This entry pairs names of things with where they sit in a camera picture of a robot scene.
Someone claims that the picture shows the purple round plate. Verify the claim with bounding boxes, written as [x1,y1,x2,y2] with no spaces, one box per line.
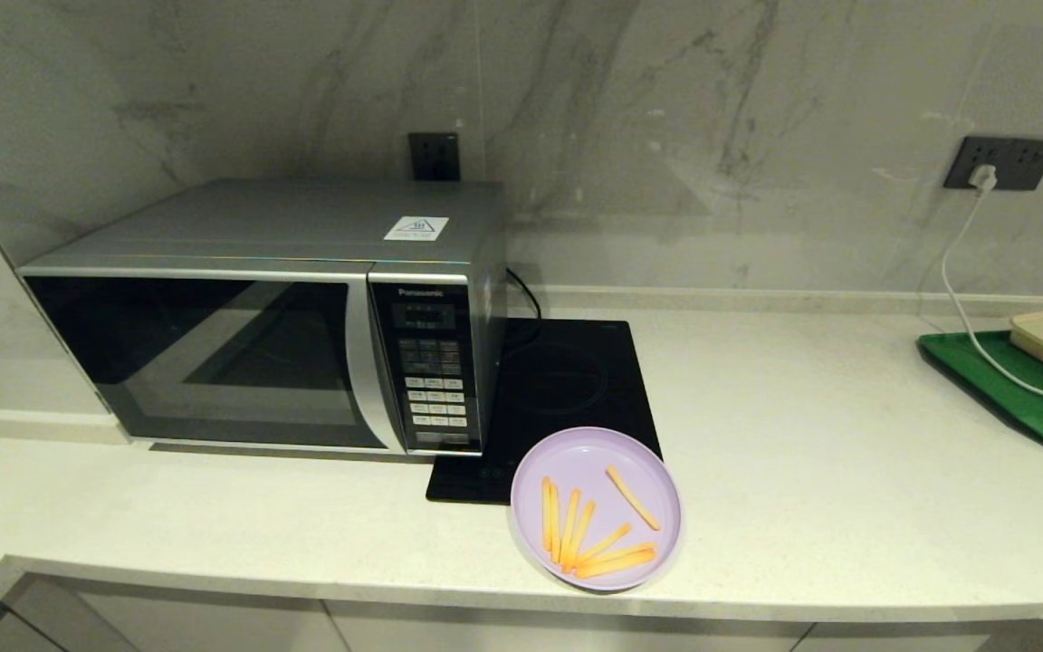
[509,427,685,594]

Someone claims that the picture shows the black glass microwave door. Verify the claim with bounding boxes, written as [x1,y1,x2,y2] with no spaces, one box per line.
[19,267,410,455]

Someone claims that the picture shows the silver Panasonic microwave oven body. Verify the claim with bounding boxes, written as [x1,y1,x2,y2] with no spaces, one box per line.
[17,178,510,456]

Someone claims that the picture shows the black induction cooktop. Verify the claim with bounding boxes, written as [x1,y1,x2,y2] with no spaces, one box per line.
[426,319,665,506]

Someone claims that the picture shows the grey cabinet under counter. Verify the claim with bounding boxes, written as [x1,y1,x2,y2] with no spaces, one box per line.
[0,572,1043,652]

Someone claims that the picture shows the black cable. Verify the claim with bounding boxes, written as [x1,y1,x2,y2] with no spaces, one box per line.
[505,267,544,345]

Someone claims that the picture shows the small dark wall socket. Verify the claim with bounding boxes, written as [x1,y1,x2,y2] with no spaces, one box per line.
[407,132,461,182]

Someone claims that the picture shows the white power cable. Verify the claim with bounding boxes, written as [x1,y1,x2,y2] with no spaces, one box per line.
[940,187,1043,408]

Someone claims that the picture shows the wide dark wall socket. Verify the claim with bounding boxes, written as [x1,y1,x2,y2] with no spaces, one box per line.
[943,136,1043,191]

